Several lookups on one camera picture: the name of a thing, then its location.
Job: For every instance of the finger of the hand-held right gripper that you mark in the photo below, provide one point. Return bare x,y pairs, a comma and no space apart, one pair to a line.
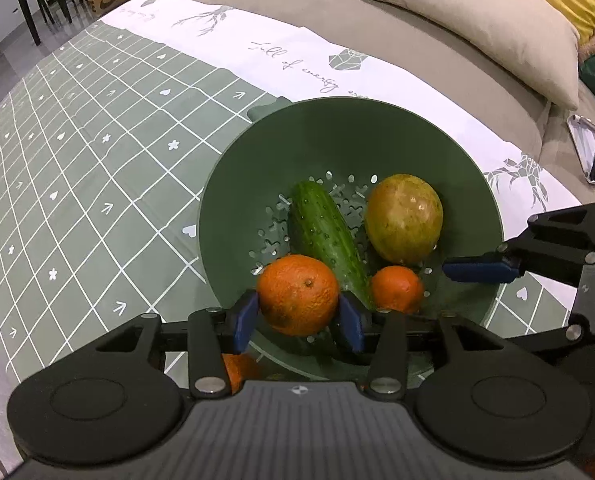
480,270
575,336

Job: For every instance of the small orange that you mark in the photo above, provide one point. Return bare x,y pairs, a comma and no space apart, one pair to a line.
241,371
396,290

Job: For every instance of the beige sofa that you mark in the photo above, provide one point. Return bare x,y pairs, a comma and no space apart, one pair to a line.
337,15

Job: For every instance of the large orange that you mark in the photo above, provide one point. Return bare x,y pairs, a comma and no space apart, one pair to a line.
297,294

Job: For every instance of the yellow-green mango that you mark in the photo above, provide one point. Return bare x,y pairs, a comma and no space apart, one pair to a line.
403,217

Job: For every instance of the beige pillow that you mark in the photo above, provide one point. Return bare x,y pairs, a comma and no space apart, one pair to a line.
477,25

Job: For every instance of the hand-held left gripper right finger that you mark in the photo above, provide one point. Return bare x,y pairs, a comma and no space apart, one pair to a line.
352,324

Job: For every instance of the silver phone stand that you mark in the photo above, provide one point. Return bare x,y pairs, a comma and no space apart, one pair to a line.
583,140

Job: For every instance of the green grid printed tablecloth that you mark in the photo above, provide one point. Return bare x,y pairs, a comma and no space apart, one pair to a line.
92,160

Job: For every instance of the green cucumber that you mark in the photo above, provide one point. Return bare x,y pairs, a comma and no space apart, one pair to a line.
322,232

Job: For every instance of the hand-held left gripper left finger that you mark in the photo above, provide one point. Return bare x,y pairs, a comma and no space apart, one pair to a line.
245,321

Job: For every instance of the green colander bowl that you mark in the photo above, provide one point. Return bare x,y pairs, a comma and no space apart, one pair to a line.
362,145

